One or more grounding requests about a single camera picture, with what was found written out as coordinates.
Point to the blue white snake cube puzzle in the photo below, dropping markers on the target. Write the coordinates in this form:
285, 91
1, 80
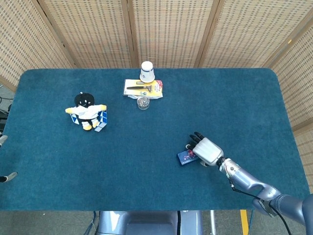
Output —
104, 117

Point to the blue carpet table cover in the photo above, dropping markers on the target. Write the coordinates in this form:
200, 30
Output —
146, 159

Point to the white metal leg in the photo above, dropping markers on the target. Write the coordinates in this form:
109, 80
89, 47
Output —
213, 222

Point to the black razor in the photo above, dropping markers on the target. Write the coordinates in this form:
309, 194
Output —
137, 87

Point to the white paper cup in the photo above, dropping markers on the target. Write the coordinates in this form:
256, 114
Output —
147, 72

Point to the yellow razor blister pack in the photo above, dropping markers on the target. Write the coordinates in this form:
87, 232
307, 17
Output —
156, 92

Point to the clear jar of clips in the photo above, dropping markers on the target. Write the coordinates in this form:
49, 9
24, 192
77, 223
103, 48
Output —
143, 104

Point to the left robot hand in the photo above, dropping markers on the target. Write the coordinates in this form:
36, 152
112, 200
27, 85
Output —
9, 176

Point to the woven bamboo screen panel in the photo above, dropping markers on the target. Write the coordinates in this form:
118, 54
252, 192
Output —
249, 31
298, 85
24, 36
168, 31
93, 31

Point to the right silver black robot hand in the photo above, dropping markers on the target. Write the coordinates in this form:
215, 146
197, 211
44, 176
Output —
207, 151

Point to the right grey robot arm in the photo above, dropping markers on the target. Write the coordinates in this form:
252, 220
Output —
247, 180

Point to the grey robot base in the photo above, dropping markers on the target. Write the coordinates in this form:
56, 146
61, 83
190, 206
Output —
146, 222

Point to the yellow floor tape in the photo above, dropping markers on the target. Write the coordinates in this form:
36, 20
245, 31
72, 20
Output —
244, 220

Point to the black plush doll white shirt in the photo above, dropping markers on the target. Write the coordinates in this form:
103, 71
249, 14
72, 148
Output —
85, 111

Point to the blue glasses case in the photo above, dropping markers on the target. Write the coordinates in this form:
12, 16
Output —
184, 159

